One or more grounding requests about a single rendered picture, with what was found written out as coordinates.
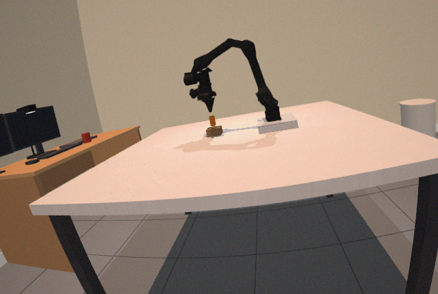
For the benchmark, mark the brown block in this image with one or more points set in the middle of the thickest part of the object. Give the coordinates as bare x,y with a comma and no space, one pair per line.
211,132

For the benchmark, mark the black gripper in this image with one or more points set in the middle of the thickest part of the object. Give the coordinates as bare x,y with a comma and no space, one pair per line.
207,94

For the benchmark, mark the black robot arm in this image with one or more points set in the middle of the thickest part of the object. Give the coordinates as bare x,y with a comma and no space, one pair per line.
264,95

